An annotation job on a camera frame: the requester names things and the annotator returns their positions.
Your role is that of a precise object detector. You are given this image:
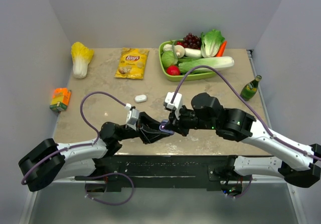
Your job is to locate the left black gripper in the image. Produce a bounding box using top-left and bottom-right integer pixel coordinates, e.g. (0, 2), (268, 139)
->
(117, 112), (170, 145)

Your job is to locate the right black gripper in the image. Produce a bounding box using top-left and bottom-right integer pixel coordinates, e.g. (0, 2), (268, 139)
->
(165, 101), (217, 136)

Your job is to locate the purple earbud charging case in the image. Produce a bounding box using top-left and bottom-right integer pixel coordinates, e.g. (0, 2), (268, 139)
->
(159, 120), (175, 135)

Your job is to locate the white earbud charging case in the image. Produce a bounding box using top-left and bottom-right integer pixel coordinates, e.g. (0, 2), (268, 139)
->
(134, 94), (147, 103)

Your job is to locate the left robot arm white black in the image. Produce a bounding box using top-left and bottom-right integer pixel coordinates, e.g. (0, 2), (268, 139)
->
(18, 110), (173, 192)

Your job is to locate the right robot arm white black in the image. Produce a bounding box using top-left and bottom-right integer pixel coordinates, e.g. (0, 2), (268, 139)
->
(162, 92), (320, 188)

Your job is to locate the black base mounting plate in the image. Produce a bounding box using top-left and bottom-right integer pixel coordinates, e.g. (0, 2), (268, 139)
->
(76, 155), (250, 192)

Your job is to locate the green plastic basket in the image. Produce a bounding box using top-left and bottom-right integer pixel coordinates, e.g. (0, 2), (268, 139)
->
(158, 41), (217, 82)

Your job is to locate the long green white cabbage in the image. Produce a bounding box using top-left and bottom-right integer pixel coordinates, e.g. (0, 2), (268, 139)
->
(178, 56), (234, 73)

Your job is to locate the round green cabbage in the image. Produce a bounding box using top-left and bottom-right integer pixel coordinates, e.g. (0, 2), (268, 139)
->
(161, 51), (178, 68)

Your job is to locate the yellow Lays chips bag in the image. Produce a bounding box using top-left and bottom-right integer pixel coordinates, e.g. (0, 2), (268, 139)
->
(114, 48), (149, 80)

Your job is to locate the white radish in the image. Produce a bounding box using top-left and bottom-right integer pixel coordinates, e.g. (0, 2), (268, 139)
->
(185, 48), (203, 58)

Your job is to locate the green Perrier bottle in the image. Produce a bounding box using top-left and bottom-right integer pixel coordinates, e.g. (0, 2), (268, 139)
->
(240, 75), (262, 101)

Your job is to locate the white mushroom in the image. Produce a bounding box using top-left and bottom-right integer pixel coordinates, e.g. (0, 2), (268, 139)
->
(163, 44), (185, 58)

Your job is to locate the orange carrot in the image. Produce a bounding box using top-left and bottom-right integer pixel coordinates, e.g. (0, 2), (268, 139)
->
(216, 41), (227, 57)

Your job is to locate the dark red grape bunch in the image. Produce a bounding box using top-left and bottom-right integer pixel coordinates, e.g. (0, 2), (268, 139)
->
(181, 33), (202, 50)

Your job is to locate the green lettuce head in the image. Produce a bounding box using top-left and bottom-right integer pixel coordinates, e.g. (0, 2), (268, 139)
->
(201, 29), (225, 58)

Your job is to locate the orange juice carton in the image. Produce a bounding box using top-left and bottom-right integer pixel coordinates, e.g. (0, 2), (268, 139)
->
(50, 88), (71, 112)

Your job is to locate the yellow napa cabbage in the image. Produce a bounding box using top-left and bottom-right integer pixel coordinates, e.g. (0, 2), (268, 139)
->
(71, 42), (94, 79)

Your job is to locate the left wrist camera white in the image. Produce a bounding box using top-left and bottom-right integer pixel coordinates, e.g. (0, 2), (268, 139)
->
(124, 103), (139, 131)

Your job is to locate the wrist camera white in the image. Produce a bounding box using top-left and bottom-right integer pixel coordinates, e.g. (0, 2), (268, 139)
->
(163, 92), (183, 120)
(124, 103), (139, 131)

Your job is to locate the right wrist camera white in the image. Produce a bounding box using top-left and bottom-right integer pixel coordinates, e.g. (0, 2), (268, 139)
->
(163, 92), (183, 120)

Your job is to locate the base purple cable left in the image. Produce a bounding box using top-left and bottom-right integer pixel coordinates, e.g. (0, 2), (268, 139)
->
(84, 171), (135, 206)

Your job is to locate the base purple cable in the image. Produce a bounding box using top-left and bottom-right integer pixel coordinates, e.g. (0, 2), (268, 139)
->
(84, 171), (135, 206)
(224, 176), (253, 199)

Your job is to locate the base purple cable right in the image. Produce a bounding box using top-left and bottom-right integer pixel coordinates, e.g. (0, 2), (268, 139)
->
(224, 176), (253, 199)

